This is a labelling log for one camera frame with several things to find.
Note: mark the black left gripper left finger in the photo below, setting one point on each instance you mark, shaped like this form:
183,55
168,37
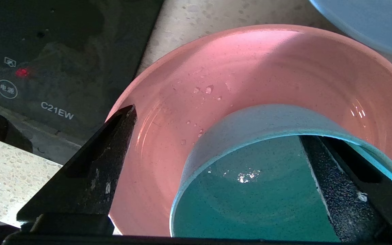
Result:
94,180

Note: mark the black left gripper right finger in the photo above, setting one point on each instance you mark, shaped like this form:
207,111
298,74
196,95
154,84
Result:
352,200

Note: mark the teal bowl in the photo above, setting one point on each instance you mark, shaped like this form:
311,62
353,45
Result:
250,204

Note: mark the black induction cooktop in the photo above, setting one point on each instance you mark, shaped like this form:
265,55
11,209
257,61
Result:
46,51

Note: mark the pink plate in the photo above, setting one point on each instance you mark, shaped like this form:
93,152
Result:
250,61

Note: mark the blue grey plate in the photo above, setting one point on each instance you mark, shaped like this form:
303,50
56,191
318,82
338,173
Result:
369,23

